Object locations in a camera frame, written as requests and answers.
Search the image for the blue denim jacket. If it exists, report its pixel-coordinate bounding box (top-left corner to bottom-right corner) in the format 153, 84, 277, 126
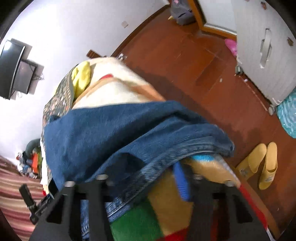
44, 101, 234, 240

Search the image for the orange box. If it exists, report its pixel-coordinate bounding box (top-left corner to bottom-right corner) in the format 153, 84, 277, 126
32, 153, 39, 174

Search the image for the left yellow slipper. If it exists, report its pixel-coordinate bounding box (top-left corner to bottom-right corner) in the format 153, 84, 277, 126
236, 144, 267, 180

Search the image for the yellow slipper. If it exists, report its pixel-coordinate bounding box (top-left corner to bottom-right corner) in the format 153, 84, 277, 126
258, 142, 278, 190
236, 144, 267, 180

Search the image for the grey neck pillow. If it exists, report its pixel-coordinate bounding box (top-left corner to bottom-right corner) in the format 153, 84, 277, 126
25, 138, 41, 158

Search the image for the right yellow slipper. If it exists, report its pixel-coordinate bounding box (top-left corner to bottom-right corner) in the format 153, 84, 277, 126
258, 142, 278, 190

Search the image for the colourful cartoon blanket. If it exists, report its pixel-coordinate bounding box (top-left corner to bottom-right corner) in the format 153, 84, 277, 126
71, 57, 270, 241

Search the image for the floral dark green bedspread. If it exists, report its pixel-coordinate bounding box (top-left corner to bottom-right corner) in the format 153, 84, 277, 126
40, 67, 75, 185

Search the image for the teal patterned cloth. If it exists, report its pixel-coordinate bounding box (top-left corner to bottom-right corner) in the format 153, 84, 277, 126
276, 89, 296, 138

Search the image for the yellow fleece blanket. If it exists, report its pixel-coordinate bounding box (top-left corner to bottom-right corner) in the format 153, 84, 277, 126
71, 61, 91, 99

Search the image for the pink slipper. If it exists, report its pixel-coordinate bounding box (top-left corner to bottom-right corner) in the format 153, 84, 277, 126
224, 39, 237, 58

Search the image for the grey backpack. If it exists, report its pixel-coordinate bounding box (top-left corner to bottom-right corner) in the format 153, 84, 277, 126
170, 0, 196, 26

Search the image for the small black wall monitor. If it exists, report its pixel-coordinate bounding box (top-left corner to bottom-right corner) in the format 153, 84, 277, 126
13, 60, 38, 94

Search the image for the large black wall television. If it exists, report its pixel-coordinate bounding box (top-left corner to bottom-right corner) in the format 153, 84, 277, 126
0, 40, 25, 99

